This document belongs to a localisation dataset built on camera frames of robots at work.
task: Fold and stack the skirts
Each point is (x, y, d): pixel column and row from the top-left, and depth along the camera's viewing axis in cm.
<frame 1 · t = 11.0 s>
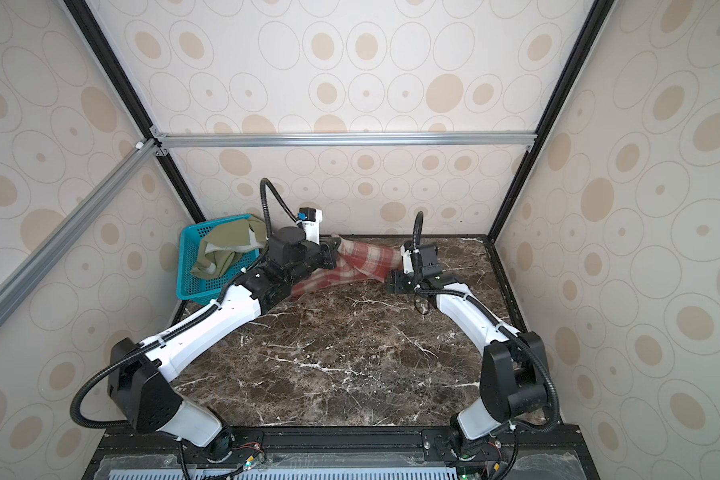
left hand: (348, 236, 73), fingers closed
right hand: (397, 277, 89), fingers open
teal plastic basket: (198, 290, 96), point 8 cm above the table
olive green skirt: (219, 249, 104), point 11 cm above the table
red plaid skirt: (355, 259, 81), point 26 cm above the table

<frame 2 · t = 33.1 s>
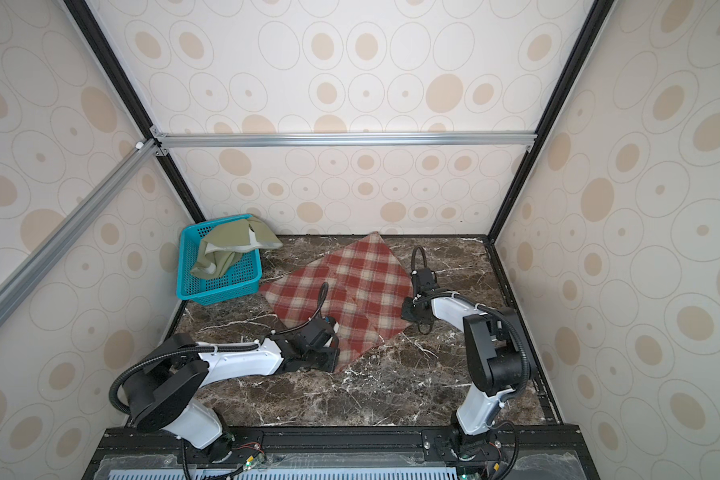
left hand: (346, 359, 86), fingers closed
right hand: (409, 312, 97), fingers closed
red plaid skirt: (359, 286, 106), on the table
the other named things where they were.

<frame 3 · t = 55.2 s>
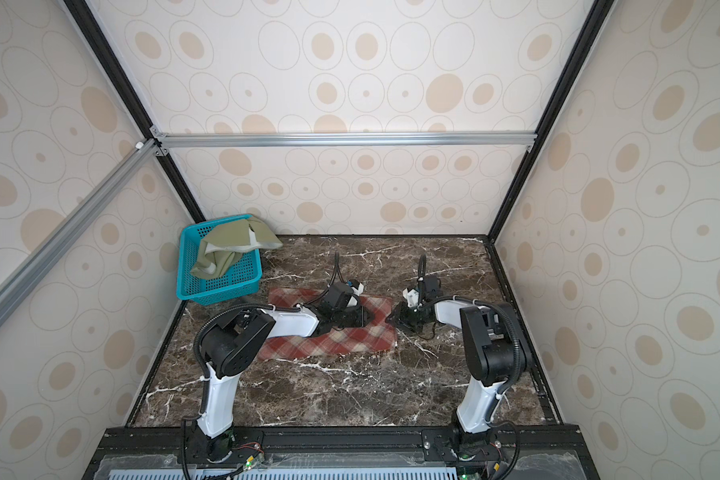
left hand: (382, 314, 93), fingers closed
right hand: (391, 320, 96), fingers open
red plaid skirt: (375, 335, 93), point 2 cm above the table
the other named things where they were.

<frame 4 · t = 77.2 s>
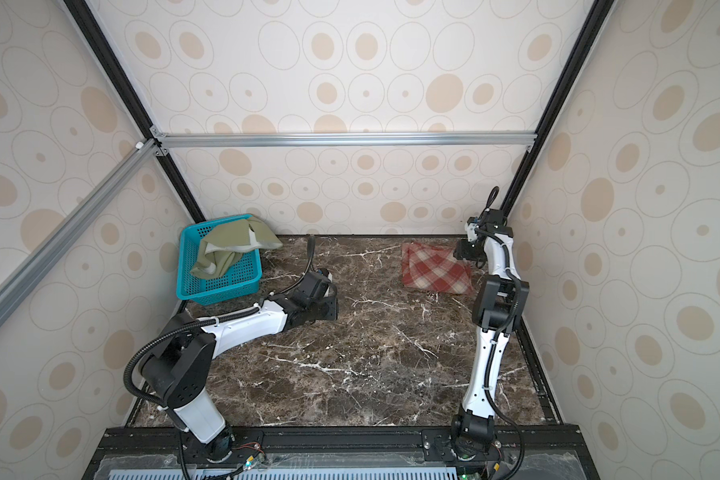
left hand: (345, 301, 90), fingers closed
right hand: (466, 249, 106), fingers open
red plaid skirt: (432, 268, 108), point 4 cm above the table
the other named things where they were.

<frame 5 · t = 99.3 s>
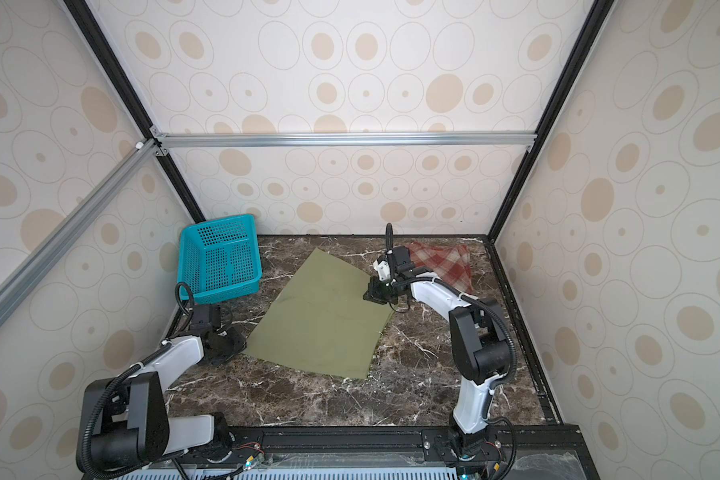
left hand: (249, 337, 90), fingers open
right hand: (365, 295, 92), fingers closed
olive green skirt: (322, 319, 99), on the table
the other named things where they were.

